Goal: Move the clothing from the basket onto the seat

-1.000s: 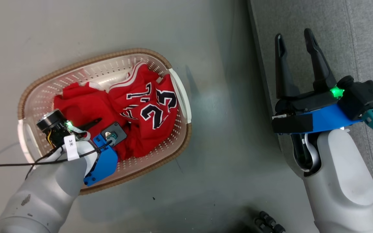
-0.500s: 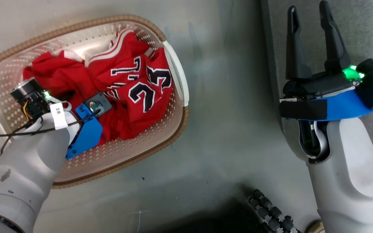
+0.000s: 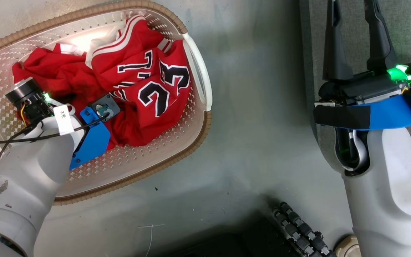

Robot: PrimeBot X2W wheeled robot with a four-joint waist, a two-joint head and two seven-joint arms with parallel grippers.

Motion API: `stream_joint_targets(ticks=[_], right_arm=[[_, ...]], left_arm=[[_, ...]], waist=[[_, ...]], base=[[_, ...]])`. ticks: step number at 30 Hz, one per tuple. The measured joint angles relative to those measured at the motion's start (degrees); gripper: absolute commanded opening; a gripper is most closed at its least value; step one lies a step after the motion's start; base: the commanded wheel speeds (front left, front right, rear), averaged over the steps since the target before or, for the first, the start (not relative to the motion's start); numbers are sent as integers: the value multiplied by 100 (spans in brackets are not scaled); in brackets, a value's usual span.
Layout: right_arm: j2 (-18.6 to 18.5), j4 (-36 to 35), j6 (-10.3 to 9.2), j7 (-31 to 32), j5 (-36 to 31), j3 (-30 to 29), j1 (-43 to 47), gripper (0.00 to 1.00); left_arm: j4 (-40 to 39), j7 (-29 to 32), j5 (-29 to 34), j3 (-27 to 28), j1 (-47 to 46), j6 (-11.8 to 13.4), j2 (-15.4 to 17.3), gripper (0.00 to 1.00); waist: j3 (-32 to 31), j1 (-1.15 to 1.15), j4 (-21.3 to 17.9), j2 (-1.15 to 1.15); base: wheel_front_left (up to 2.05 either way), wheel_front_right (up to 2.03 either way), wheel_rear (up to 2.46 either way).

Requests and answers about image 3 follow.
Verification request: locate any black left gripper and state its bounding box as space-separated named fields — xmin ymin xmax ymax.
xmin=5 ymin=77 xmax=55 ymax=124

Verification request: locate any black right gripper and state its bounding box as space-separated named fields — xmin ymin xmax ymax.
xmin=314 ymin=0 xmax=411 ymax=107

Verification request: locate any red basketball jersey number 23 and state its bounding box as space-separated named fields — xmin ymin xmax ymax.
xmin=12 ymin=15 xmax=192 ymax=150

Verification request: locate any white plastic laundry basket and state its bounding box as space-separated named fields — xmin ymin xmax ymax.
xmin=0 ymin=0 xmax=213 ymax=206

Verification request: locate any white zip tie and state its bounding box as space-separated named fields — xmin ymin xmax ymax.
xmin=137 ymin=224 xmax=165 ymax=257

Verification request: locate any beige round caster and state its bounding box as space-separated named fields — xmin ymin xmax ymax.
xmin=334 ymin=235 xmax=362 ymax=257

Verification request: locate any white paper cable tag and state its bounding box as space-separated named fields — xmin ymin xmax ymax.
xmin=53 ymin=104 xmax=75 ymax=136

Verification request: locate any thin black cable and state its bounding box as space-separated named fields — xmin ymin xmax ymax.
xmin=0 ymin=112 xmax=110 ymax=165

